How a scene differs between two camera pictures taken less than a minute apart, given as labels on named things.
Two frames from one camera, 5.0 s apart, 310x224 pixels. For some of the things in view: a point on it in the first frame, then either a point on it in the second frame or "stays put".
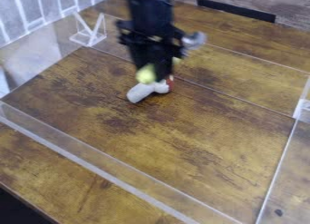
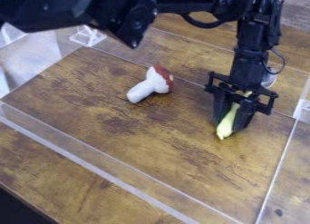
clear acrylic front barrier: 113,167 stays put
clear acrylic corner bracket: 89,36 stays put
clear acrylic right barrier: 286,200 stays put
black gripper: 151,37 to 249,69
